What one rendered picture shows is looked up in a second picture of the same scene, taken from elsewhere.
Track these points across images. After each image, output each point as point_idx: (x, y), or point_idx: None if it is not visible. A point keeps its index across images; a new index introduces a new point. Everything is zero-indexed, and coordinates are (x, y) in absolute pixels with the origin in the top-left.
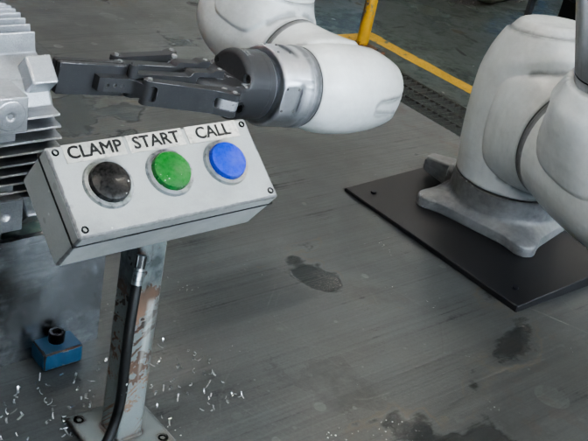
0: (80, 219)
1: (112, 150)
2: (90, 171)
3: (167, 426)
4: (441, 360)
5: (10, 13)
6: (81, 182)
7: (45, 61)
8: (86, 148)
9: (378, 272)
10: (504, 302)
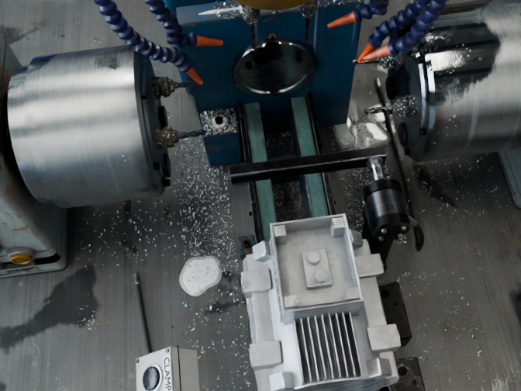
0: (142, 360)
1: (166, 384)
2: (156, 368)
3: None
4: None
5: (323, 370)
6: (155, 363)
7: (279, 384)
8: (167, 368)
9: None
10: None
